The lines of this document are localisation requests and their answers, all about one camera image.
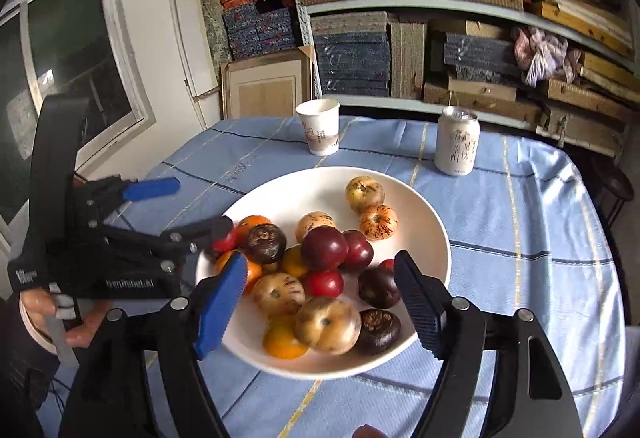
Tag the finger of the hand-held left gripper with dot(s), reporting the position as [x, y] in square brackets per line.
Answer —
[150, 189]
[200, 230]

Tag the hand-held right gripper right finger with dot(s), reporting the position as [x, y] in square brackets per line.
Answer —
[417, 303]

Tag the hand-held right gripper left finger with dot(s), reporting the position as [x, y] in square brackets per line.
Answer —
[222, 303]

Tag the small red tomato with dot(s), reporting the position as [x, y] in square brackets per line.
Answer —
[325, 284]
[386, 265]
[225, 243]

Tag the dark purple round fruit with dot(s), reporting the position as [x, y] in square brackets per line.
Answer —
[265, 244]
[377, 288]
[377, 332]

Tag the orange tangerine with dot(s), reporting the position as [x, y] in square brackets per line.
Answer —
[282, 344]
[294, 264]
[254, 274]
[252, 222]

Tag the tan round fruit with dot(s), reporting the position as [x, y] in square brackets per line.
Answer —
[277, 294]
[327, 324]
[365, 194]
[315, 222]

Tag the dark red plum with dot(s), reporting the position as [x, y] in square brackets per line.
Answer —
[360, 252]
[324, 248]

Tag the orange streaked round fruit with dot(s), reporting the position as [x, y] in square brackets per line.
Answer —
[378, 223]

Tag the white plate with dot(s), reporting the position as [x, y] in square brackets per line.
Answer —
[310, 190]

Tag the person's left forearm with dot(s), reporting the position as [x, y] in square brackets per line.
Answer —
[20, 383]

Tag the person's left hand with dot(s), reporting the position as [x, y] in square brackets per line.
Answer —
[90, 325]

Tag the person's right hand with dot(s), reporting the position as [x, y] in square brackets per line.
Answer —
[370, 432]

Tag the blue plaid tablecloth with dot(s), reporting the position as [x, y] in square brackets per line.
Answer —
[525, 298]

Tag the white board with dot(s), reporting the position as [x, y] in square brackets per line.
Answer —
[192, 47]

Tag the wooden framed panel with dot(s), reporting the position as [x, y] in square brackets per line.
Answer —
[265, 90]

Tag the white paper cup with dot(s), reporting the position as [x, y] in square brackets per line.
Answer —
[318, 127]

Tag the white drink can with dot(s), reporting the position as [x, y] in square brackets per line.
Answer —
[456, 142]

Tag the white framed dark window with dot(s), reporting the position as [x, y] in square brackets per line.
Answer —
[75, 42]

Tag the green patterned panel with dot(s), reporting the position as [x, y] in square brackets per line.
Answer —
[212, 17]

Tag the stack of blue patterned boxes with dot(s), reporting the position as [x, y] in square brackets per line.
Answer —
[260, 30]

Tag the stack of dark blue flat boxes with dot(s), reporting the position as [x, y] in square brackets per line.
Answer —
[480, 55]
[352, 65]

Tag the black round stool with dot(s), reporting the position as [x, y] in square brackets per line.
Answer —
[612, 183]

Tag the white metal shelf rack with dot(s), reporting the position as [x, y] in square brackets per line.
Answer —
[300, 2]

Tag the tall tan woven box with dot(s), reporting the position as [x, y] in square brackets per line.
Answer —
[407, 62]

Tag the pink white cloth bundle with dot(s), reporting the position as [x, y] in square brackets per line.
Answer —
[542, 55]

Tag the stack of yellow wooden boxes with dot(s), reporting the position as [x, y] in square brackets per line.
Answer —
[590, 17]

